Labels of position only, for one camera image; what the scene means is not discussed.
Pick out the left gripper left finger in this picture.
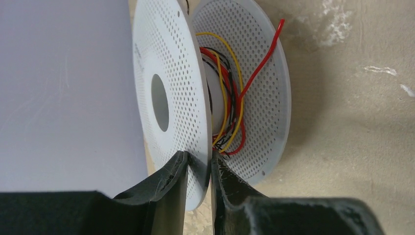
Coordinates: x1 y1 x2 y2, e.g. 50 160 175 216
0 151 189 235

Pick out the white perforated cable spool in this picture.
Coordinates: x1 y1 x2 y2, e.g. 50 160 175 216
133 0 291 211

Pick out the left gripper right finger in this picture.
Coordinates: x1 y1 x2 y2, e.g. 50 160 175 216
211 150 384 235

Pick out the black cable on spool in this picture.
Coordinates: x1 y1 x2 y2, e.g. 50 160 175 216
201 47 238 156

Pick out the yellow cable on spool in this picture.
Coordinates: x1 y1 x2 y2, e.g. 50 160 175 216
195 31 245 154

